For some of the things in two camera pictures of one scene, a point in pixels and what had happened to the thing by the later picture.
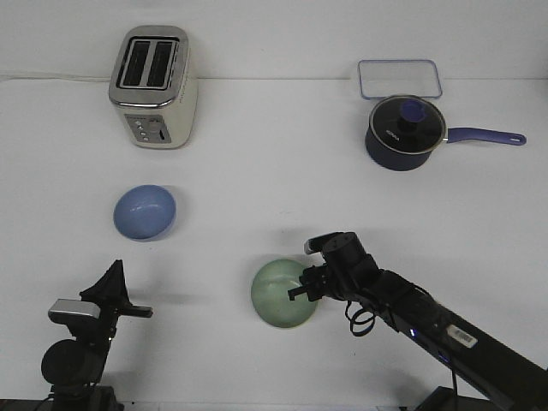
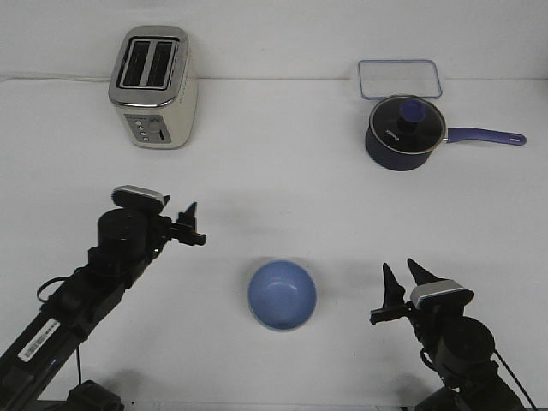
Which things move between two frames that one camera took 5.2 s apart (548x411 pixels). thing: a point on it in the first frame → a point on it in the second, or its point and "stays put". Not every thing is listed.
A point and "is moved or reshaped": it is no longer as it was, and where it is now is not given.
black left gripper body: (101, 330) → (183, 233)
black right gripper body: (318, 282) → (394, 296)
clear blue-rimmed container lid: (383, 78) stays put
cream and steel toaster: (151, 87) stays put
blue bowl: (145, 213) is moved or reshaped
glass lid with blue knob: (408, 123) stays put
